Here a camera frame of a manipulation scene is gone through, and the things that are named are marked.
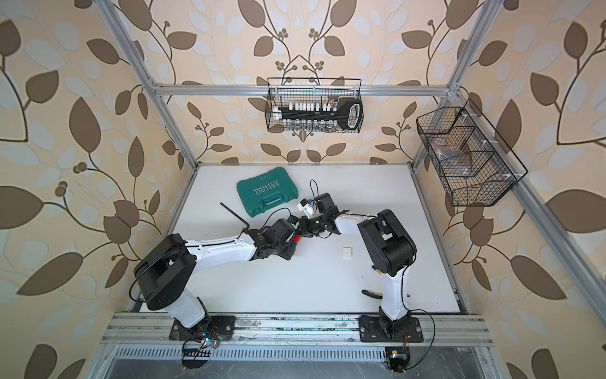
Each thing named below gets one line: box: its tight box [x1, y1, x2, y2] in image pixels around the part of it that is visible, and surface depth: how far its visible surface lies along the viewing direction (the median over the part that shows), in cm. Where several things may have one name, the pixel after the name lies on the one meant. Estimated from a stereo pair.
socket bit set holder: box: [273, 97, 364, 132], surface depth 86 cm
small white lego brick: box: [342, 246, 353, 257], surface depth 91 cm
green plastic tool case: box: [236, 166, 300, 218], surface depth 107 cm
